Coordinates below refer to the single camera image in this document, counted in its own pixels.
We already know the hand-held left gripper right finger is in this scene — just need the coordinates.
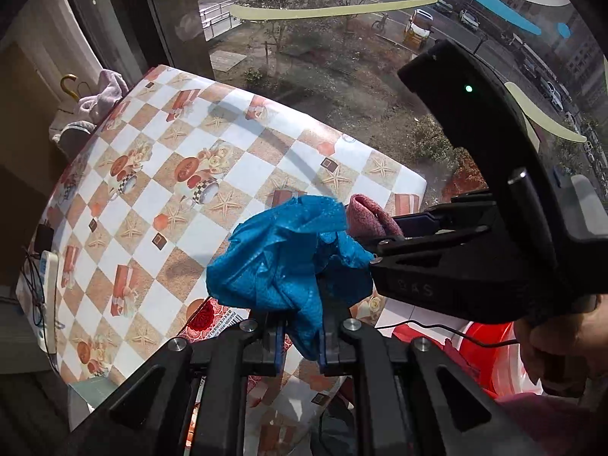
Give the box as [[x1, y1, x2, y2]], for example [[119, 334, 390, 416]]
[[318, 309, 542, 456]]

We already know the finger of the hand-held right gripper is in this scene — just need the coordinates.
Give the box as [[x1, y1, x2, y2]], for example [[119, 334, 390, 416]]
[[394, 192, 497, 237], [373, 225, 490, 258]]

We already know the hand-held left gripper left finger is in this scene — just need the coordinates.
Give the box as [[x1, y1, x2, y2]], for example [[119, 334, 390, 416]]
[[71, 313, 288, 456]]

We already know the pink knitted band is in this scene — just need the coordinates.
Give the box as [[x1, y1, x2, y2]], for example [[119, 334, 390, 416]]
[[344, 193, 404, 241]]

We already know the blue crinkled cloth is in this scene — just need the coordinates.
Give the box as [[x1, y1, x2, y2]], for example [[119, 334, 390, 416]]
[[206, 195, 381, 362]]

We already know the person's right hand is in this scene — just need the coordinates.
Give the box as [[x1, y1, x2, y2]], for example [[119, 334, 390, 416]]
[[515, 294, 608, 397]]

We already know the red flower printed box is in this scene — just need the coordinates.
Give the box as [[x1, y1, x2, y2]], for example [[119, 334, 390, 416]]
[[178, 297, 250, 343]]

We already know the person's leg in jeans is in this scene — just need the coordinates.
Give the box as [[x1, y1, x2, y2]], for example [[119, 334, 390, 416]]
[[311, 392, 357, 456]]

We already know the short yellow curved sticker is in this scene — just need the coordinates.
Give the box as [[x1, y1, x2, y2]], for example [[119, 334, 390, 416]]
[[503, 81, 587, 143]]

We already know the person's pink garment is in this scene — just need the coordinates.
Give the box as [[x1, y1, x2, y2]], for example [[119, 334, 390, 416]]
[[496, 389, 608, 456]]

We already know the checkered printed tablecloth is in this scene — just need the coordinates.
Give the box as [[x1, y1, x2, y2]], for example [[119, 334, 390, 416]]
[[16, 65, 426, 456]]

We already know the yellow three-wheeled vehicle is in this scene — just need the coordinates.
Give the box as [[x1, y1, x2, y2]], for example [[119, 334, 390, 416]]
[[404, 8, 435, 48]]

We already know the long yellow curved sticker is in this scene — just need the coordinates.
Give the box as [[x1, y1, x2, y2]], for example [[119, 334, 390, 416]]
[[231, 0, 439, 22]]

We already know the white power strip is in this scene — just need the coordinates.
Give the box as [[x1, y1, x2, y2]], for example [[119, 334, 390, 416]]
[[37, 251, 60, 352]]

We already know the pink fluffy cloth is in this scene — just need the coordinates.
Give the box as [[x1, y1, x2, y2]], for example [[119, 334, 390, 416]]
[[76, 69, 130, 122]]

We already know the yellow hanger hook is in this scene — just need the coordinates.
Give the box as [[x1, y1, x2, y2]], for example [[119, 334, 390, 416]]
[[61, 73, 91, 103]]

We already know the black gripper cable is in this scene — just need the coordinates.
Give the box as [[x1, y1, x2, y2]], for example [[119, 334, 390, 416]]
[[374, 321, 522, 348]]

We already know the black adapter cable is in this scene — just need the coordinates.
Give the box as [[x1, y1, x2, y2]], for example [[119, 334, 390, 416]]
[[21, 247, 65, 376]]

